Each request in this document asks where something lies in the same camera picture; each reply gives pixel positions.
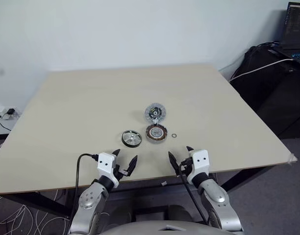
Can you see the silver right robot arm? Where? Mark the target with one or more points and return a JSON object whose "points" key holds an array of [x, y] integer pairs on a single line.
{"points": [[216, 195]]}

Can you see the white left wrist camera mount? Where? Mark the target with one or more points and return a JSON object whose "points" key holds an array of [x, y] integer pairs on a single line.
{"points": [[104, 161]]}

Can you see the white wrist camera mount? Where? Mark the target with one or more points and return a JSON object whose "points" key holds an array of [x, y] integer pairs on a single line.
{"points": [[104, 161], [200, 159]]}

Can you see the silver motor housing cover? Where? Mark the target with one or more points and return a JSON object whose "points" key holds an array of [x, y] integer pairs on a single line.
{"points": [[155, 113]]}

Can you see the black rimmed rotor disc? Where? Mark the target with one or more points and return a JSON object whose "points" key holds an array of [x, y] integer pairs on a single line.
{"points": [[131, 139]]}

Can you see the silver robot torso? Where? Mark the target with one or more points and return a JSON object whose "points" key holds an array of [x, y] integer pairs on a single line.
{"points": [[140, 227]]}

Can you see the dark rounded shape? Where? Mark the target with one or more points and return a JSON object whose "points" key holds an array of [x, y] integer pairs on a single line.
{"points": [[182, 213]]}

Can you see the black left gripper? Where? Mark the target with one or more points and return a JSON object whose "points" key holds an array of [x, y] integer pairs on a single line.
{"points": [[120, 171]]}

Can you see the clear tape table corner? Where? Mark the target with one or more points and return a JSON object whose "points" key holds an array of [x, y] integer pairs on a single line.
{"points": [[292, 159]]}

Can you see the small white tape piece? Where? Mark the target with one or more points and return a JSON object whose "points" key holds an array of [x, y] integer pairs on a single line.
{"points": [[164, 182]]}

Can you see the large black bag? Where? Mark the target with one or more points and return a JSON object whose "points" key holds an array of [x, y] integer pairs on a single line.
{"points": [[275, 98]]}

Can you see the black laptop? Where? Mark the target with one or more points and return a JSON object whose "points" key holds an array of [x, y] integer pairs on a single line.
{"points": [[295, 24]]}

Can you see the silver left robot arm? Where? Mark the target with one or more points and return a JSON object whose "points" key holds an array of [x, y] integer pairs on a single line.
{"points": [[88, 198]]}

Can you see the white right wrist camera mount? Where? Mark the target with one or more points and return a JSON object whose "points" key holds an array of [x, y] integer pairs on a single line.
{"points": [[200, 159]]}

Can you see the small metal washer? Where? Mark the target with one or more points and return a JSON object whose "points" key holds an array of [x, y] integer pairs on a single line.
{"points": [[171, 135]]}

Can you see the copper wound motor stator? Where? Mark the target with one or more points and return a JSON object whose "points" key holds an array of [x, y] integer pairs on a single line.
{"points": [[156, 134]]}

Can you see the black plug adapter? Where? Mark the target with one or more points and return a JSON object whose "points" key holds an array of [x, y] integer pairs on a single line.
{"points": [[10, 111]]}

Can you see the black metal table frame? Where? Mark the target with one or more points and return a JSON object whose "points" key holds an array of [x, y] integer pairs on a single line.
{"points": [[42, 206]]}

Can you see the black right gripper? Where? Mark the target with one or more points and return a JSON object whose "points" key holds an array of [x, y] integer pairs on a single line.
{"points": [[185, 165]]}

